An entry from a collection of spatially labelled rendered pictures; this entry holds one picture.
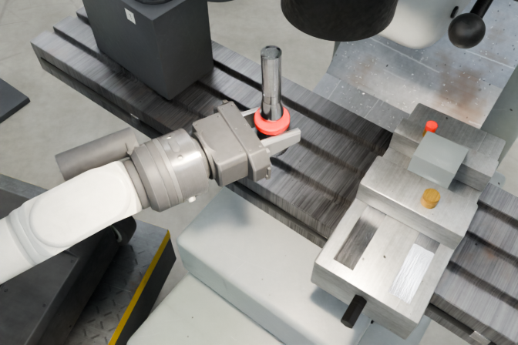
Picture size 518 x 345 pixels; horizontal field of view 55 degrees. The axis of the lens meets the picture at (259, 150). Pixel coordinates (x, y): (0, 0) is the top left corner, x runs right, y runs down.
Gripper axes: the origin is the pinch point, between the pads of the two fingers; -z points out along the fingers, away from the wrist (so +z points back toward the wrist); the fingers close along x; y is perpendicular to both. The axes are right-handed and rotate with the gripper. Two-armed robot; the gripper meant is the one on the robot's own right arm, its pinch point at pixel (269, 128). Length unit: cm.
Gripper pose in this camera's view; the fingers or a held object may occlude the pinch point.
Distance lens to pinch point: 67.2
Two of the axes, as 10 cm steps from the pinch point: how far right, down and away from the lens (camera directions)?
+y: 0.0, 6.1, 8.0
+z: -8.8, 3.8, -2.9
